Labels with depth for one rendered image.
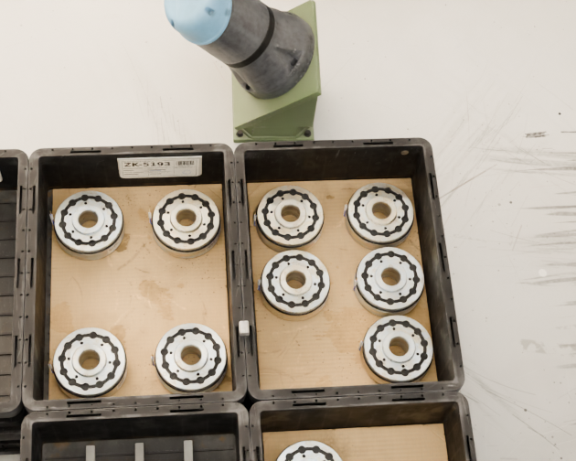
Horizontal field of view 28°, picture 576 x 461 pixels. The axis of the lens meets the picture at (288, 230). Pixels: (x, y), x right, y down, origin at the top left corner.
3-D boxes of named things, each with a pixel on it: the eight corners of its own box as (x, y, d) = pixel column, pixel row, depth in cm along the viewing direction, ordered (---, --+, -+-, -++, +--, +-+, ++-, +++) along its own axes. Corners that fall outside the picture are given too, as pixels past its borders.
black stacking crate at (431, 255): (232, 180, 182) (234, 144, 172) (416, 175, 184) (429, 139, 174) (246, 424, 165) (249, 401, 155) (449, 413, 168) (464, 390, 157)
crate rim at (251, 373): (232, 150, 173) (233, 142, 171) (428, 144, 176) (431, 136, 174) (247, 405, 156) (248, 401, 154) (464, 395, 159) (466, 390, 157)
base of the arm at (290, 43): (240, 40, 199) (202, 15, 192) (309, 2, 192) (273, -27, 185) (246, 112, 192) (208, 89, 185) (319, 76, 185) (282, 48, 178)
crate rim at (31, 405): (31, 155, 171) (28, 147, 168) (232, 150, 173) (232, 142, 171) (24, 416, 153) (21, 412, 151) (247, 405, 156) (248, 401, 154)
